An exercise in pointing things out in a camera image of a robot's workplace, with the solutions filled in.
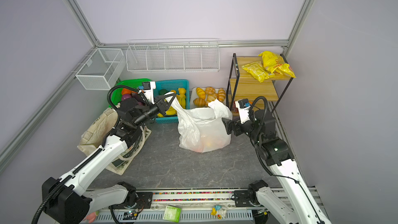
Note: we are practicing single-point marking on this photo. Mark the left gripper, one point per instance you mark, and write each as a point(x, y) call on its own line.
point(162, 106)

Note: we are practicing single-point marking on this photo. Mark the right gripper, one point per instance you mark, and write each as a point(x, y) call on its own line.
point(230, 124)

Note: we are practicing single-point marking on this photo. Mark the white plastic grocery bag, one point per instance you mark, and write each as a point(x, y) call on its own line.
point(201, 129)

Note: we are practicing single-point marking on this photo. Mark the cream canvas tote bag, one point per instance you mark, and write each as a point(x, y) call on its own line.
point(93, 137)

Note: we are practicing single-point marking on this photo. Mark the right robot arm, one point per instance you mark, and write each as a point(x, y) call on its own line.
point(256, 121)

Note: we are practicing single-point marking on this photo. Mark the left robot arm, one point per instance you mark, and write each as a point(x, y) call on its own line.
point(66, 199)

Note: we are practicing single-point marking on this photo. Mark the green avocado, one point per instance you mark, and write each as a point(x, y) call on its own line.
point(163, 92)

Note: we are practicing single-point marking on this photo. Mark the banana bunch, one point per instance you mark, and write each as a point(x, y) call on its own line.
point(172, 112)

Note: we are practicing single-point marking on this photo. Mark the yellow lemon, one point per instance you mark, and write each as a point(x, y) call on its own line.
point(182, 91)

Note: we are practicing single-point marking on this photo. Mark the white bread tray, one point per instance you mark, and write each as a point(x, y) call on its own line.
point(194, 96)

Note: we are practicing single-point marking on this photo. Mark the croissant front left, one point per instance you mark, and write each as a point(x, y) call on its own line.
point(199, 102)

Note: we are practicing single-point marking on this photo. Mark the croissant far left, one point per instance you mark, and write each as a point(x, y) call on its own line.
point(201, 93)

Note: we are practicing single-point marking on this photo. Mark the purple onion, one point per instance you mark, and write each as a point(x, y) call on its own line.
point(126, 96)

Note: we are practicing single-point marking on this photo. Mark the black wooden shelf rack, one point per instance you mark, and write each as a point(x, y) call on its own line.
point(242, 85)

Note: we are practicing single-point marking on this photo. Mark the orange red tomato back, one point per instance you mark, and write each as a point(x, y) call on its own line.
point(126, 91)

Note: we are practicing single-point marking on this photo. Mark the croissant top middle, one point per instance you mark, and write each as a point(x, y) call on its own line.
point(210, 90)

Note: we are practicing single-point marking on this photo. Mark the yellow chip bag left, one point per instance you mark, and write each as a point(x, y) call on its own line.
point(257, 71)

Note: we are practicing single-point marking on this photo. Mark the yellow chip bag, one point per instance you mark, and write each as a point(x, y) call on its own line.
point(275, 63)
point(257, 71)

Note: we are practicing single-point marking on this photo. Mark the small white mesh basket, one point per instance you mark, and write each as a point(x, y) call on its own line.
point(102, 69)

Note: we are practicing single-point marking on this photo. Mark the yellow chip bag right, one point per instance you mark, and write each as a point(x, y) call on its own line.
point(275, 63)

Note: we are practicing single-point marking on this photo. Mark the yellow toy figure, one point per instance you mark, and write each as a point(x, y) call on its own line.
point(219, 212)

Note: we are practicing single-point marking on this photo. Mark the green small box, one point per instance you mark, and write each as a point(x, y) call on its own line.
point(172, 214)

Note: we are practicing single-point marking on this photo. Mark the pink toy figure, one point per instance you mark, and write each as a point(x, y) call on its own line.
point(91, 217)

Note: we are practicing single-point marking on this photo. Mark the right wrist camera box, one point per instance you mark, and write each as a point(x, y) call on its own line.
point(243, 107)

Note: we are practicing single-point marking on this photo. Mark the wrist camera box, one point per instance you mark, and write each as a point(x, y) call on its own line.
point(148, 88)
point(243, 107)

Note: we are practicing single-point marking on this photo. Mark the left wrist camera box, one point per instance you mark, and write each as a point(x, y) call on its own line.
point(148, 88)

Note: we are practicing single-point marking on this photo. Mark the long white wire basket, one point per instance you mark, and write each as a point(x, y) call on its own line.
point(167, 55)

